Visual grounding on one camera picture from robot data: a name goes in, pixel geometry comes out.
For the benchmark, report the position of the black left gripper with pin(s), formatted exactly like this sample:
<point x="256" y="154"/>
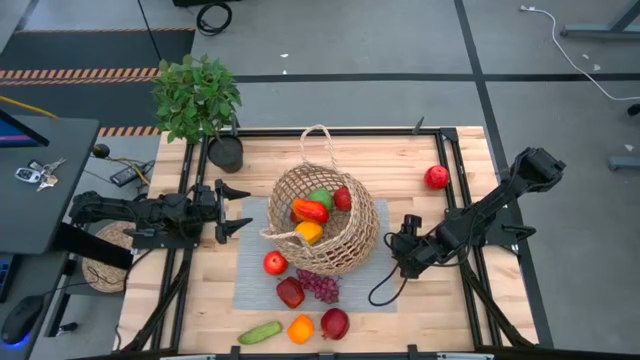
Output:
<point x="207" y="207"/>

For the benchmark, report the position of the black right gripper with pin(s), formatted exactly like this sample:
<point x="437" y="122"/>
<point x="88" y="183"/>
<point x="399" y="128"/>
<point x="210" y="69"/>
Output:
<point x="417" y="250"/>

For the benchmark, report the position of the red apple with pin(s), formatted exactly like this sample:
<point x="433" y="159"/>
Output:
<point x="437" y="177"/>
<point x="275" y="263"/>
<point x="343" y="199"/>

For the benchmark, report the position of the red orange mango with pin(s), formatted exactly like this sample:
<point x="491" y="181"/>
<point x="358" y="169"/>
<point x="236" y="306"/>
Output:
<point x="310" y="210"/>

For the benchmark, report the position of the yellow bell pepper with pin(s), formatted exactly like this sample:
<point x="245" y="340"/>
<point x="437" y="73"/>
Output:
<point x="310" y="233"/>

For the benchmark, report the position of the green apple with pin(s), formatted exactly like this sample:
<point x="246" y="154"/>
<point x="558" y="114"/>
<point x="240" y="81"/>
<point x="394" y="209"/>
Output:
<point x="324" y="196"/>

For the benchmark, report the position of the dark red pomegranate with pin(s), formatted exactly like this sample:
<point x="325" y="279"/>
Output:
<point x="335" y="324"/>

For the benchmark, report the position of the green cucumber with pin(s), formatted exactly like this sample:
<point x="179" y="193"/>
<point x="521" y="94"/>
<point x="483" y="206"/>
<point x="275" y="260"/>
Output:
<point x="260" y="332"/>

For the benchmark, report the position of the orange fruit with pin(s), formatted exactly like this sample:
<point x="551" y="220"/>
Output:
<point x="301" y="330"/>

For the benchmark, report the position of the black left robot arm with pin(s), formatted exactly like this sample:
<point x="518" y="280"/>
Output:
<point x="150" y="215"/>

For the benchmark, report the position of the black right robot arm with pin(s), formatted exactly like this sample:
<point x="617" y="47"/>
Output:
<point x="490" y="210"/>

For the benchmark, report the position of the grey woven placemat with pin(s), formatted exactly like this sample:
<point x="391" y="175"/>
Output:
<point x="255" y="295"/>

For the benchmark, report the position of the purple grape bunch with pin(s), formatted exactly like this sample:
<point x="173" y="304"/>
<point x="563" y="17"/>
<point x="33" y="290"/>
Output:
<point x="322" y="289"/>

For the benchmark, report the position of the black power adapter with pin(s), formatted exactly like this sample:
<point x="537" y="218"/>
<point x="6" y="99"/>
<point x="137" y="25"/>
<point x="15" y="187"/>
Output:
<point x="127" y="175"/>

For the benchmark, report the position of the green potted plant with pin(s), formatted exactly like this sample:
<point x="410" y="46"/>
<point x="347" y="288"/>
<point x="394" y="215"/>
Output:
<point x="195" y="97"/>

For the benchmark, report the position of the black desk support beam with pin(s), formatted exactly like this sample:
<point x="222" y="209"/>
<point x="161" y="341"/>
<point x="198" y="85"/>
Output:
<point x="95" y="247"/>

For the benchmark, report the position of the round woven mat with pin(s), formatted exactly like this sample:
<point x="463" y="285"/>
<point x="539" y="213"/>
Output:
<point x="102" y="277"/>

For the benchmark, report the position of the silver key bunch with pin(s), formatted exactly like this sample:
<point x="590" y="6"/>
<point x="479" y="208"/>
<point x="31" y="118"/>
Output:
<point x="50" y="179"/>

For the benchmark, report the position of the charcoal desk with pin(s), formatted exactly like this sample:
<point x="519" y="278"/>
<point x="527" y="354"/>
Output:
<point x="30" y="215"/>

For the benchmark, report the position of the black hazard-striped floor mat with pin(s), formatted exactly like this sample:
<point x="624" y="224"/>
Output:
<point x="100" y="50"/>

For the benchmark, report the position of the black car key fob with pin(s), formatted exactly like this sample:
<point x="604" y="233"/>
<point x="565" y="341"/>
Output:
<point x="26" y="175"/>

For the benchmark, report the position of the grey desk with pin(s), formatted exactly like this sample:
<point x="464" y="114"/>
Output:
<point x="30" y="275"/>

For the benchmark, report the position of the grey table foot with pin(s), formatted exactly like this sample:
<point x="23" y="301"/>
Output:
<point x="625" y="163"/>

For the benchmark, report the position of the computer monitor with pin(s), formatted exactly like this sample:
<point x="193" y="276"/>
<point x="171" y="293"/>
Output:
<point x="15" y="135"/>

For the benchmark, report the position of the black computer mouse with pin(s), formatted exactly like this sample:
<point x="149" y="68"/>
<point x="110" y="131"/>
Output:
<point x="22" y="320"/>

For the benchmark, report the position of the dark keyboard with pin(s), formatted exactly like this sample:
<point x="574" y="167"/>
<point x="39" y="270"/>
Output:
<point x="4" y="277"/>

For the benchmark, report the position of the black caster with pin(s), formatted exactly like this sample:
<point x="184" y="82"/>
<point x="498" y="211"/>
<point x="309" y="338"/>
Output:
<point x="635" y="110"/>

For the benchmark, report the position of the grey-legged workbench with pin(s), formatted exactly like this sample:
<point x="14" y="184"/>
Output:
<point x="600" y="34"/>

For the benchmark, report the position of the black aluminium frame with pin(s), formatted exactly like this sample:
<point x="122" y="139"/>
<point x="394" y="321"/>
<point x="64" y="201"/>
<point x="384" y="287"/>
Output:
<point x="380" y="132"/>

